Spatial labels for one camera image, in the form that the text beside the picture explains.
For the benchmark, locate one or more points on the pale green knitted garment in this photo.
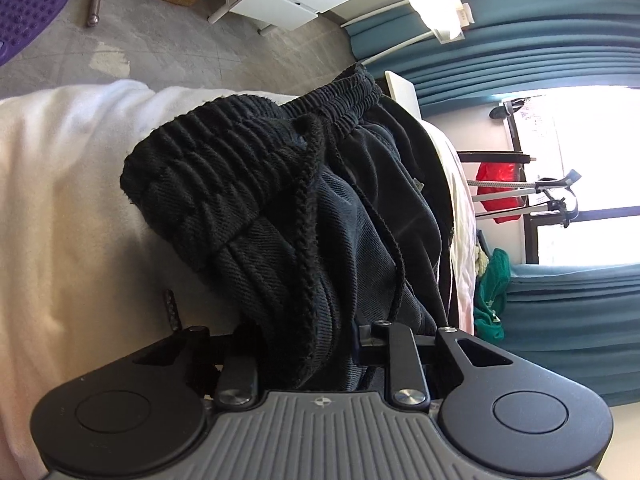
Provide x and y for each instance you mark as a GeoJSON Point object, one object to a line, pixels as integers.
{"type": "Point", "coordinates": [481, 261]}

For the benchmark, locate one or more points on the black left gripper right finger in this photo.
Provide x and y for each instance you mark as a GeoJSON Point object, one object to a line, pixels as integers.
{"type": "Point", "coordinates": [392, 348]}

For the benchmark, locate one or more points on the teal curtain middle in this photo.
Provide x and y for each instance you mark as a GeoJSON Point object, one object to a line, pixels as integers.
{"type": "Point", "coordinates": [512, 46]}

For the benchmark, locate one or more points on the purple textured mat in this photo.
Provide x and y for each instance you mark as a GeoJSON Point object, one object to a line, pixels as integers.
{"type": "Point", "coordinates": [22, 21]}

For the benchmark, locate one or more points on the pastel pink bed duvet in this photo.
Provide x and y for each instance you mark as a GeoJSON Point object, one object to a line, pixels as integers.
{"type": "Point", "coordinates": [81, 272]}

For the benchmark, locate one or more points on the silver garment steamer stand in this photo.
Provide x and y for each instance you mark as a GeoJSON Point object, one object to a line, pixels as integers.
{"type": "Point", "coordinates": [545, 196]}

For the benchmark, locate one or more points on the red cloth bag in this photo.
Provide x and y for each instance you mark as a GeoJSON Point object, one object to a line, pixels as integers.
{"type": "Point", "coordinates": [494, 172]}

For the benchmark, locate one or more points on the black clothes rack bar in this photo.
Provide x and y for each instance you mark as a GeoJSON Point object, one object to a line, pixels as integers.
{"type": "Point", "coordinates": [494, 157]}

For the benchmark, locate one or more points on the teal curtain right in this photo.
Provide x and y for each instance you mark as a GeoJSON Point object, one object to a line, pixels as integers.
{"type": "Point", "coordinates": [582, 322]}

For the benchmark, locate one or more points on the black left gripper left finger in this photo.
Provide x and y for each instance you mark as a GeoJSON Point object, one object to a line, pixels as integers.
{"type": "Point", "coordinates": [238, 383]}

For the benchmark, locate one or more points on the white bedside shelf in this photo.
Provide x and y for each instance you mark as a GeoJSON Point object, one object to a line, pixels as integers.
{"type": "Point", "coordinates": [403, 92]}

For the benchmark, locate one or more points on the teal curtain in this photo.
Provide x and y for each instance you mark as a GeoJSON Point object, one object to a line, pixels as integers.
{"type": "Point", "coordinates": [512, 46]}
{"type": "Point", "coordinates": [582, 322]}

